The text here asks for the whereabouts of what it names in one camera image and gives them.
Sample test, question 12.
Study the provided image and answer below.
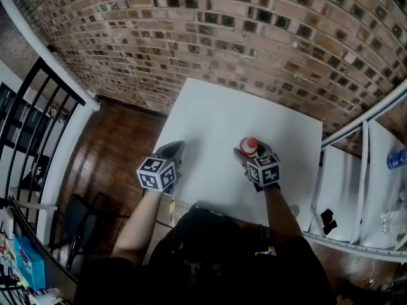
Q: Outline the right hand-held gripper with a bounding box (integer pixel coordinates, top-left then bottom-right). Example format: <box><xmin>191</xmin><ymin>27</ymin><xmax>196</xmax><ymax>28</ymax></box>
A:
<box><xmin>233</xmin><ymin>141</ymin><xmax>282</xmax><ymax>193</ymax></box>

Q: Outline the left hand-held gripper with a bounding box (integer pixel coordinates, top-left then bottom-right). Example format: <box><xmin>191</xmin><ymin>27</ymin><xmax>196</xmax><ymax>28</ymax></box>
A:
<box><xmin>136</xmin><ymin>140</ymin><xmax>186</xmax><ymax>196</ymax></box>

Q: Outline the red-capped white bottle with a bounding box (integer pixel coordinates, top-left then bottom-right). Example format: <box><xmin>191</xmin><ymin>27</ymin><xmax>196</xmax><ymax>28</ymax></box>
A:
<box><xmin>239</xmin><ymin>137</ymin><xmax>259</xmax><ymax>158</ymax></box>

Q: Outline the brown cardboard box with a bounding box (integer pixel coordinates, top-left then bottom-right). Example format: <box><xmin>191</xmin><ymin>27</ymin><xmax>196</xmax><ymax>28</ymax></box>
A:
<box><xmin>155</xmin><ymin>196</ymin><xmax>195</xmax><ymax>229</ymax></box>

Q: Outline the person's right forearm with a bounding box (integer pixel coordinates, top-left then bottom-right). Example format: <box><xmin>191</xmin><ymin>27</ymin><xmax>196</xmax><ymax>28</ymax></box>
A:
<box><xmin>262</xmin><ymin>185</ymin><xmax>303</xmax><ymax>238</ymax></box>

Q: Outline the person's left forearm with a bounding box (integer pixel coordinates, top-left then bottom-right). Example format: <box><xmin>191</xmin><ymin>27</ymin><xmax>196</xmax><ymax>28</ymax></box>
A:
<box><xmin>111</xmin><ymin>188</ymin><xmax>166</xmax><ymax>267</ymax></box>

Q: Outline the blue plastic bottle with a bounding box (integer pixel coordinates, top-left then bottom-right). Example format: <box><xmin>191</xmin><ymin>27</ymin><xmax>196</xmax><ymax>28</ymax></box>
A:
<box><xmin>386</xmin><ymin>147</ymin><xmax>407</xmax><ymax>171</ymax></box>

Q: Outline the clear plastic bottle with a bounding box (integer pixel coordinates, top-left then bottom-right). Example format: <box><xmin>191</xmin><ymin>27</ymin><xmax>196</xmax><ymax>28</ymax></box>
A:
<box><xmin>380</xmin><ymin>201</ymin><xmax>407</xmax><ymax>235</ymax></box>

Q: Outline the white table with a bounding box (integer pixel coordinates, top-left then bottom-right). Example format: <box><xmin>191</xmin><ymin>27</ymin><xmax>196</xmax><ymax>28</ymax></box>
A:
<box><xmin>144</xmin><ymin>77</ymin><xmax>324</xmax><ymax>234</ymax></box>

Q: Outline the black object on rack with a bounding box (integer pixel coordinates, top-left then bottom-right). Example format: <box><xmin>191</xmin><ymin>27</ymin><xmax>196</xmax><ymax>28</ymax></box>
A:
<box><xmin>319</xmin><ymin>208</ymin><xmax>338</xmax><ymax>236</ymax></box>

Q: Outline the white metal rack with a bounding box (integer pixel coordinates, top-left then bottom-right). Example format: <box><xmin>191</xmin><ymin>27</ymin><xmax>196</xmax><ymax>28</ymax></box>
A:
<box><xmin>301</xmin><ymin>80</ymin><xmax>407</xmax><ymax>264</ymax></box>

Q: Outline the person's black clothing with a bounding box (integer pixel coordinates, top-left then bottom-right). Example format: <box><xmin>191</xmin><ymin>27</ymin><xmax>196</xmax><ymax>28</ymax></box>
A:
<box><xmin>73</xmin><ymin>201</ymin><xmax>338</xmax><ymax>305</ymax></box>

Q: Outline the black chair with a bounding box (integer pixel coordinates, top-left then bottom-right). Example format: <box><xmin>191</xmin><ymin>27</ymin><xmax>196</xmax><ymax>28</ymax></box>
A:
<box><xmin>49</xmin><ymin>191</ymin><xmax>130</xmax><ymax>272</ymax></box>

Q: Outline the black metal railing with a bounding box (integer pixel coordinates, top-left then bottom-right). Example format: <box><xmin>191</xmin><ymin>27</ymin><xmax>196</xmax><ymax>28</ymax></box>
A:
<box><xmin>0</xmin><ymin>57</ymin><xmax>87</xmax><ymax>209</ymax></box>

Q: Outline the blue plastic case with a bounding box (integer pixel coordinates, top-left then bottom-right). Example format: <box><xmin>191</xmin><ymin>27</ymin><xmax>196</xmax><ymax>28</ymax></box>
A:
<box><xmin>12</xmin><ymin>234</ymin><xmax>47</xmax><ymax>292</ymax></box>

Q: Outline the white cable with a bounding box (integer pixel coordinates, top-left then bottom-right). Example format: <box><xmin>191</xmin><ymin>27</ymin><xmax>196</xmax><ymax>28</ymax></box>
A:
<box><xmin>367</xmin><ymin>258</ymin><xmax>384</xmax><ymax>287</ymax></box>

